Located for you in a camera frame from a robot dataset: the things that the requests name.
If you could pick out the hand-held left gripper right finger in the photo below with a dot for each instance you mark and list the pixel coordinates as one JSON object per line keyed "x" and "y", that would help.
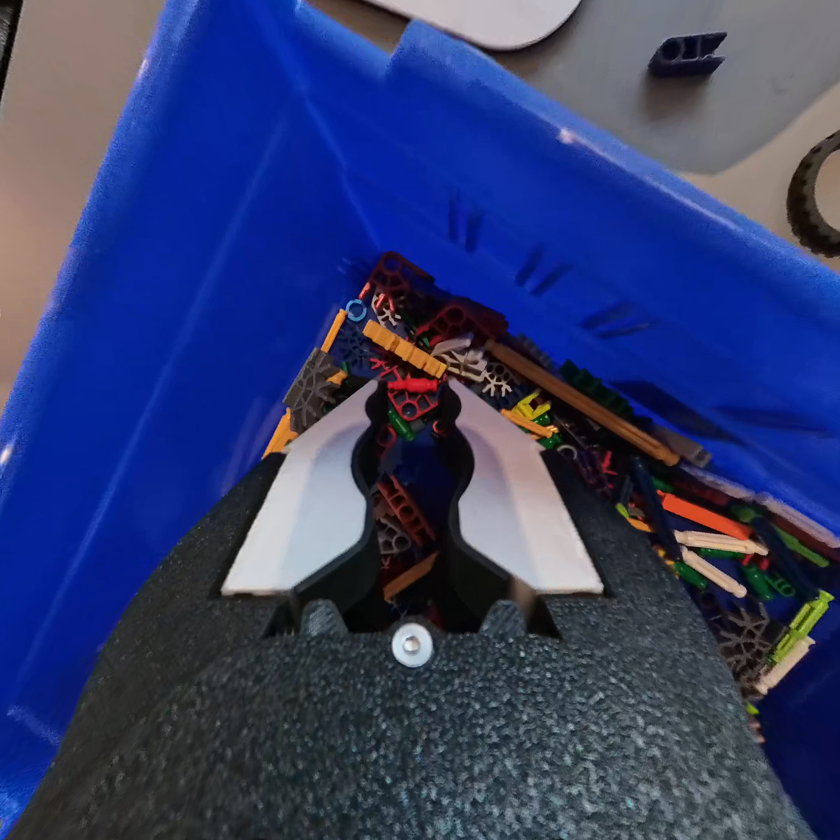
{"x": 525, "y": 518}

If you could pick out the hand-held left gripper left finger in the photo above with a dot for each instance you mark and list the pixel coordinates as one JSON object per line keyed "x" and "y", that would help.
{"x": 302, "y": 505}

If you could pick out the short red rod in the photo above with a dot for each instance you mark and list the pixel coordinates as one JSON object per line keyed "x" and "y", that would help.
{"x": 413, "y": 386}

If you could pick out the pile of toy building pieces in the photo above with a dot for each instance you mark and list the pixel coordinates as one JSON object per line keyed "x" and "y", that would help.
{"x": 705, "y": 517}

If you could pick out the blue plastic bin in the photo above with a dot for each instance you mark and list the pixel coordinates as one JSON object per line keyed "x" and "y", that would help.
{"x": 197, "y": 262}

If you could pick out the black toy tyre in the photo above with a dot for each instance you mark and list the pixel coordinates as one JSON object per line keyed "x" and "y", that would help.
{"x": 804, "y": 210}

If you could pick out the purple connector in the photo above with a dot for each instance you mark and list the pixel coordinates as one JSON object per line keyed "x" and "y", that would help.
{"x": 686, "y": 56}

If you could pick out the white rounded board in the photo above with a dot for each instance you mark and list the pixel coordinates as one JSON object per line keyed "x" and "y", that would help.
{"x": 472, "y": 19}

